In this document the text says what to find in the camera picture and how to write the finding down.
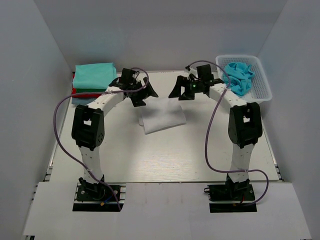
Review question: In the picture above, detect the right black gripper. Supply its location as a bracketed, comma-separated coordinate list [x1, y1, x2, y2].
[168, 76, 203, 101]

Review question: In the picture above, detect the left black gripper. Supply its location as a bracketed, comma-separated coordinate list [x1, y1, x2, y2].
[129, 76, 158, 107]

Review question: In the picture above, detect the white t-shirt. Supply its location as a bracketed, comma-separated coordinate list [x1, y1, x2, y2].
[138, 98, 187, 135]

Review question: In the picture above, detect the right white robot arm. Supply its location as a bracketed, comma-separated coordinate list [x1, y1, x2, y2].
[169, 63, 263, 200]

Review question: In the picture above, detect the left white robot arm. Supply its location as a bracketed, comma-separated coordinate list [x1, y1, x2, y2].
[71, 67, 158, 200]

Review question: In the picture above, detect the folded teal t-shirt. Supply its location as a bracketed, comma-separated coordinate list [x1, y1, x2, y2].
[72, 62, 117, 90]

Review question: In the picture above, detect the crumpled blue t-shirt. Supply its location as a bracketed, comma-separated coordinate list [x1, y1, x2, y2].
[222, 62, 255, 97]

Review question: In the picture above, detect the folded green t-shirt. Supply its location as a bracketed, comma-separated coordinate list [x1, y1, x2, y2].
[72, 87, 106, 94]

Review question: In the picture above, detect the folded red t-shirt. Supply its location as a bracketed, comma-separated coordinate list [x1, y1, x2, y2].
[72, 71, 107, 98]

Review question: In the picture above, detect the white plastic basket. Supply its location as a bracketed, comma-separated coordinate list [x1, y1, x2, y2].
[215, 54, 272, 103]

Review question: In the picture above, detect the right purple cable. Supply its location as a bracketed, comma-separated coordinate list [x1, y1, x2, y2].
[184, 60, 270, 207]

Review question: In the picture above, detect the purple cable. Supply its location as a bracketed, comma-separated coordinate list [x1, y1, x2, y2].
[54, 66, 150, 212]
[184, 60, 270, 207]

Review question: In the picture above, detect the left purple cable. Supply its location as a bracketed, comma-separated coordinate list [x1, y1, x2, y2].
[54, 66, 150, 212]

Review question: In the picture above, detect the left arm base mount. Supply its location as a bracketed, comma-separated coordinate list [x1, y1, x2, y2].
[72, 177, 126, 213]

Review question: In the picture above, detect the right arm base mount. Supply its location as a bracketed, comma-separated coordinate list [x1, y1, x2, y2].
[203, 176, 257, 213]

